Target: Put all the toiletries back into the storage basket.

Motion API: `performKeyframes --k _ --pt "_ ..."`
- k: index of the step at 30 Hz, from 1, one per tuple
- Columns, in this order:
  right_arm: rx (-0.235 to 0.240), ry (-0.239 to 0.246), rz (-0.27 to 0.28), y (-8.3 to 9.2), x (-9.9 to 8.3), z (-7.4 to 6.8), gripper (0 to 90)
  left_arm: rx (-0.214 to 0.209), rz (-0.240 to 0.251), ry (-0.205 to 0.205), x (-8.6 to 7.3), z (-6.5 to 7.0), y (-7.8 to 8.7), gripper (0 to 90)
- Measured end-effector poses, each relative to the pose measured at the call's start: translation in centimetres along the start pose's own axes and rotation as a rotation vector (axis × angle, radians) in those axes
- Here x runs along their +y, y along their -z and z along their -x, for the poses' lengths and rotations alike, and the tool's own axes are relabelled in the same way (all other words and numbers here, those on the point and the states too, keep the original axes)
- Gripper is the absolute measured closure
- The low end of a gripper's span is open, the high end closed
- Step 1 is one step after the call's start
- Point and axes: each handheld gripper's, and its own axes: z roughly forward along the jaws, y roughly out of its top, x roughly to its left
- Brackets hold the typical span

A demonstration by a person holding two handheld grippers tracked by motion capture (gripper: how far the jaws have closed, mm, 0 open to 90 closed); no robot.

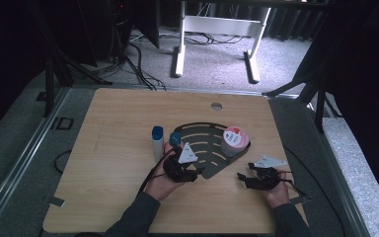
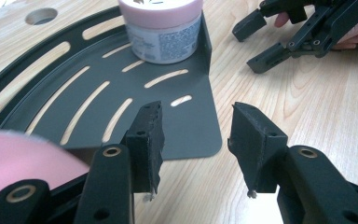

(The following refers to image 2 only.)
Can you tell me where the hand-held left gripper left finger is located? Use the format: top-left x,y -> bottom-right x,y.
120,100 -> 166,202

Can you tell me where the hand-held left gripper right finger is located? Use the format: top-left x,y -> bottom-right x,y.
227,101 -> 289,199

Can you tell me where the dark grey metal corner rack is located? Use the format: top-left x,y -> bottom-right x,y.
0,6 -> 223,161

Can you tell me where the white jar with pink lid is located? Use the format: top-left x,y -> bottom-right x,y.
117,0 -> 204,65

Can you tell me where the pink bottle with blue pump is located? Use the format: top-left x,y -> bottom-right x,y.
0,130 -> 90,211

